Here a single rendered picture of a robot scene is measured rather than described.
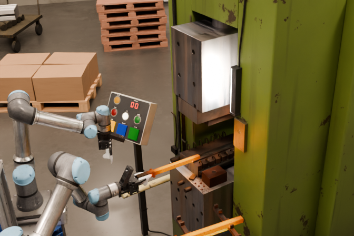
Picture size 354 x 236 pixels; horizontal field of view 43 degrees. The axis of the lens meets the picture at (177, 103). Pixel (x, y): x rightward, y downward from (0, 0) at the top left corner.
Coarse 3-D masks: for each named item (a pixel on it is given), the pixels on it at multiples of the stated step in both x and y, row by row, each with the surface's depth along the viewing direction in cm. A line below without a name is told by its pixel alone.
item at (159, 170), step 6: (192, 156) 265; (198, 156) 264; (174, 162) 259; (180, 162) 259; (186, 162) 261; (162, 168) 254; (168, 168) 255; (174, 168) 258; (138, 174) 248; (144, 174) 248; (156, 174) 252
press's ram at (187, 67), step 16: (176, 32) 238; (192, 32) 232; (208, 32) 231; (224, 32) 230; (176, 48) 243; (192, 48) 228; (208, 48) 223; (224, 48) 229; (176, 64) 248; (192, 64) 233; (208, 64) 227; (224, 64) 233; (176, 80) 253; (192, 80) 237; (208, 80) 231; (224, 80) 237; (192, 96) 242; (208, 96) 235; (224, 96) 241
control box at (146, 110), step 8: (112, 96) 302; (120, 96) 299; (128, 96) 296; (112, 104) 302; (120, 104) 298; (128, 104) 295; (136, 104) 291; (144, 104) 289; (152, 104) 288; (120, 112) 298; (128, 112) 294; (136, 112) 291; (144, 112) 288; (152, 112) 290; (112, 120) 300; (120, 120) 297; (128, 120) 294; (144, 120) 287; (152, 120) 292; (128, 128) 293; (136, 128) 290; (144, 128) 287; (144, 136) 289; (144, 144) 291
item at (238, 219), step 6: (240, 216) 223; (222, 222) 220; (228, 222) 220; (234, 222) 220; (240, 222) 222; (204, 228) 217; (210, 228) 217; (216, 228) 216; (222, 228) 218; (186, 234) 213; (192, 234) 213; (198, 234) 213; (204, 234) 215
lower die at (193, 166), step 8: (224, 136) 289; (232, 136) 288; (208, 144) 281; (216, 144) 279; (224, 144) 277; (184, 152) 274; (192, 152) 272; (200, 152) 272; (216, 152) 269; (232, 152) 270; (200, 160) 264; (216, 160) 264; (224, 160) 268; (192, 168) 265; (200, 168) 260
